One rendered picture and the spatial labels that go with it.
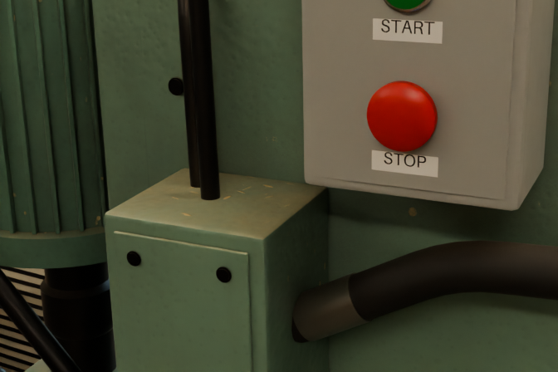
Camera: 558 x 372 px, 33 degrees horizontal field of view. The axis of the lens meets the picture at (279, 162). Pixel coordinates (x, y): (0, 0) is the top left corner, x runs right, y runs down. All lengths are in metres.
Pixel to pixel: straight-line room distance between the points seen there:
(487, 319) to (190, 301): 0.15
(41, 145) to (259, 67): 0.20
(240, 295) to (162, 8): 0.20
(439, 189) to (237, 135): 0.14
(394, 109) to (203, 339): 0.15
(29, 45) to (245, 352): 0.27
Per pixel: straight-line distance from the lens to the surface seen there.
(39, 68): 0.62
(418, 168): 0.41
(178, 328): 0.47
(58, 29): 0.62
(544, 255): 0.43
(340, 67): 0.41
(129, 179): 0.61
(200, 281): 0.45
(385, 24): 0.40
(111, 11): 0.59
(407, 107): 0.39
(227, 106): 0.51
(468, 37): 0.39
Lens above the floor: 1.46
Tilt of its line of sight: 18 degrees down
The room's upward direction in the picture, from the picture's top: 1 degrees counter-clockwise
